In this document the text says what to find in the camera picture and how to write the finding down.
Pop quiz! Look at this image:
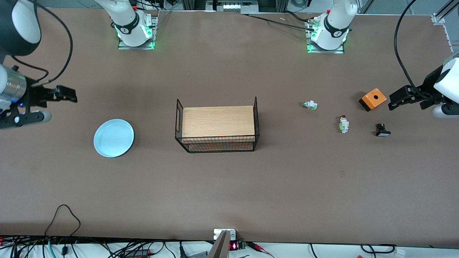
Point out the thin black looped cable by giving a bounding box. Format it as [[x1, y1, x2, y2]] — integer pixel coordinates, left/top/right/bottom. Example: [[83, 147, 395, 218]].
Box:
[[45, 204, 81, 238]]

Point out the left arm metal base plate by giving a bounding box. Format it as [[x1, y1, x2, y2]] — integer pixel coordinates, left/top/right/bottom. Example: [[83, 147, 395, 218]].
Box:
[[307, 18, 345, 54]]

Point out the black power adapter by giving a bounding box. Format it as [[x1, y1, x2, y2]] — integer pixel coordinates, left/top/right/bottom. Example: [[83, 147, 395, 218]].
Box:
[[124, 249, 151, 258]]

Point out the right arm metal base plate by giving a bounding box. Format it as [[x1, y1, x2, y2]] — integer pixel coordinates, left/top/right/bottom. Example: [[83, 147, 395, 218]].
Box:
[[118, 15, 158, 51]]

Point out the aluminium frame profile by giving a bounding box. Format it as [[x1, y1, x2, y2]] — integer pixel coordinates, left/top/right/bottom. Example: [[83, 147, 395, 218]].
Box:
[[431, 0, 459, 70]]

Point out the wire rack with wooden shelf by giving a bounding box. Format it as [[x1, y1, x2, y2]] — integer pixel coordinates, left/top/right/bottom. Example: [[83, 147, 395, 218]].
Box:
[[175, 96, 260, 154]]

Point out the wooden board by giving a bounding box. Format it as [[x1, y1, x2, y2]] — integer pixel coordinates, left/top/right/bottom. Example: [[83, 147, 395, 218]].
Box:
[[182, 105, 256, 144]]

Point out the orange button enclosure box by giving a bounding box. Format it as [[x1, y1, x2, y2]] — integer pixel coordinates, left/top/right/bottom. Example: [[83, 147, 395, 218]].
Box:
[[359, 88, 387, 112]]

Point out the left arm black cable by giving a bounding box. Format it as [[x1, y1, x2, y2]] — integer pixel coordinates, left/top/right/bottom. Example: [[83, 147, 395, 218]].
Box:
[[394, 0, 431, 101]]

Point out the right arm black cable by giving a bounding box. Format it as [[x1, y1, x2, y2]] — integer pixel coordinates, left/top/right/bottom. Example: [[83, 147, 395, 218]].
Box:
[[11, 0, 74, 86]]

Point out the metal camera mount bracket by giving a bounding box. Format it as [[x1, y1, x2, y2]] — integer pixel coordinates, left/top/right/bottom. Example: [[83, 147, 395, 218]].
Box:
[[208, 229, 237, 258]]

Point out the red test clip lead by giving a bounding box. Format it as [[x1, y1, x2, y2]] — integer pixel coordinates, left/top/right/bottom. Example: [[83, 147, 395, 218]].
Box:
[[250, 242, 275, 258]]

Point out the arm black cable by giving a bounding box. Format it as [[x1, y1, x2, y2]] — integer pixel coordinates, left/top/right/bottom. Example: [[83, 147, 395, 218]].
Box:
[[394, 0, 431, 101], [11, 0, 74, 86]]

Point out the light blue plate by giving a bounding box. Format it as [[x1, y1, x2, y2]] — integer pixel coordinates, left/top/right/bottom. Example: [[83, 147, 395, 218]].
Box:
[[94, 119, 134, 158]]

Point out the black cable on table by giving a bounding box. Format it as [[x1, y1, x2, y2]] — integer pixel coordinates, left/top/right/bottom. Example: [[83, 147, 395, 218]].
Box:
[[244, 14, 316, 32]]

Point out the grey control box white label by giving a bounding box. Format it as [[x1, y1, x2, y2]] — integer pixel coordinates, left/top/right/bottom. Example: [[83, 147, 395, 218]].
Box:
[[206, 0, 259, 13]]

